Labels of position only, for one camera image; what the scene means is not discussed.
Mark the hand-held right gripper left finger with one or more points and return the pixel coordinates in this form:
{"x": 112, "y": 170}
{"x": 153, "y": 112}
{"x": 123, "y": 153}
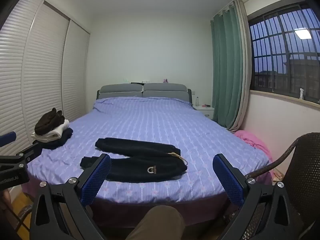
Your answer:
{"x": 96, "y": 177}

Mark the black pants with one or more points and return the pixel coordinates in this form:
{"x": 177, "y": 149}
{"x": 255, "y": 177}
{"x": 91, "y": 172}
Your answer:
{"x": 140, "y": 150}

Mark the white louvred wardrobe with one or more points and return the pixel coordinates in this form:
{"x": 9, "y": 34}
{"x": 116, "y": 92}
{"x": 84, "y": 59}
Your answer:
{"x": 45, "y": 67}

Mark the beige curtain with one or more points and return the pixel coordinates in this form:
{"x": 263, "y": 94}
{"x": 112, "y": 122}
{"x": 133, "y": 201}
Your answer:
{"x": 246, "y": 67}

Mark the navy folded garment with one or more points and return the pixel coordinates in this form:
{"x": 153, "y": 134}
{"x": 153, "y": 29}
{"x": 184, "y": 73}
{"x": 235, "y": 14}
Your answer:
{"x": 63, "y": 137}

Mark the flat black item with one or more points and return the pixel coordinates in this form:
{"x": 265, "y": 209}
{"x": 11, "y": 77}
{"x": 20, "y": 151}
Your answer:
{"x": 136, "y": 82}

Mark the white nightstand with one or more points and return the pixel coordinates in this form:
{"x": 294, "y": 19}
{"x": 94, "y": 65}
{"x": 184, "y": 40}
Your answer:
{"x": 206, "y": 111}

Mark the brown wicker chair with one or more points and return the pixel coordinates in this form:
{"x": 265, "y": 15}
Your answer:
{"x": 305, "y": 170}
{"x": 25, "y": 215}

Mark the person's leg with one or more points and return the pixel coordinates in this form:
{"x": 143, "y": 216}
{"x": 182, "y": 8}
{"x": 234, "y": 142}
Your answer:
{"x": 157, "y": 222}

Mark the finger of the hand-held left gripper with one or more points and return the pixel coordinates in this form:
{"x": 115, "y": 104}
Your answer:
{"x": 31, "y": 152}
{"x": 7, "y": 139}

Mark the pink blanket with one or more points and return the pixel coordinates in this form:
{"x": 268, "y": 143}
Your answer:
{"x": 255, "y": 142}

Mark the white folded garment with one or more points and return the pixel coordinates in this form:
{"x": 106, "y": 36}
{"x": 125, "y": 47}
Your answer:
{"x": 56, "y": 131}

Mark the small clear bottle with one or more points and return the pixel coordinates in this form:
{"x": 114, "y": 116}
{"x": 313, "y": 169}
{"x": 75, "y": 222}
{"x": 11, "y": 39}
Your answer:
{"x": 197, "y": 101}

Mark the bed with purple sheet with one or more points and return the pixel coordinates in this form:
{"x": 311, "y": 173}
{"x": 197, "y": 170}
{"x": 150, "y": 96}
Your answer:
{"x": 155, "y": 120}

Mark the grey padded headboard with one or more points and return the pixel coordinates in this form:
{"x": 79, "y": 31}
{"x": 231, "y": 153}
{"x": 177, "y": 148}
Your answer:
{"x": 120, "y": 88}

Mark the barred window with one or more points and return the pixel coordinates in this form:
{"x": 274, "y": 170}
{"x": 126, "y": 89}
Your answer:
{"x": 280, "y": 62}

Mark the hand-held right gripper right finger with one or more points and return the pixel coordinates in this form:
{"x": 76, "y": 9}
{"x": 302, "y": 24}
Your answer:
{"x": 228, "y": 180}

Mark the white spray bottle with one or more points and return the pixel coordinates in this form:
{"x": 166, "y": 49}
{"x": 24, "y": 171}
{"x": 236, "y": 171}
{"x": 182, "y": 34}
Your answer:
{"x": 301, "y": 94}

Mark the green curtain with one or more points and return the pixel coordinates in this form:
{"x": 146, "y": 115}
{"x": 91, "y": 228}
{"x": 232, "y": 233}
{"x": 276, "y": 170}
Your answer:
{"x": 225, "y": 67}

